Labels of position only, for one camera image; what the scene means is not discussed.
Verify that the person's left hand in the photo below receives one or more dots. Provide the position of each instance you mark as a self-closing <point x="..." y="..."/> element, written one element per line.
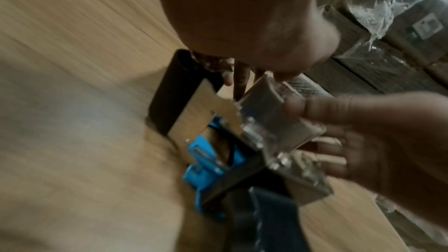
<point x="245" y="15"/>

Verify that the person's right hand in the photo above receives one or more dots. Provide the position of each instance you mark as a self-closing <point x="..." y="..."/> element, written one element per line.
<point x="395" y="140"/>

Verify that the clear plastic box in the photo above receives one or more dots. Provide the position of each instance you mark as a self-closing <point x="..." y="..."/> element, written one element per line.
<point x="276" y="118"/>

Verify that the silver metal frame plate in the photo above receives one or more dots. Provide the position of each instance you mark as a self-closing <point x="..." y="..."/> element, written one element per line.
<point x="199" y="115"/>

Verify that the black rectangular block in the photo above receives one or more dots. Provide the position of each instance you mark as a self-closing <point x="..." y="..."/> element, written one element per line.
<point x="175" y="90"/>

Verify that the plastic-wrapped cardboard box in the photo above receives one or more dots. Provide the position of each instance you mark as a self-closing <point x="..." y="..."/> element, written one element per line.
<point x="395" y="4"/>

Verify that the blue plastic part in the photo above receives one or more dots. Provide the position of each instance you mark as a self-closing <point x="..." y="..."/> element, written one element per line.
<point x="204" y="159"/>

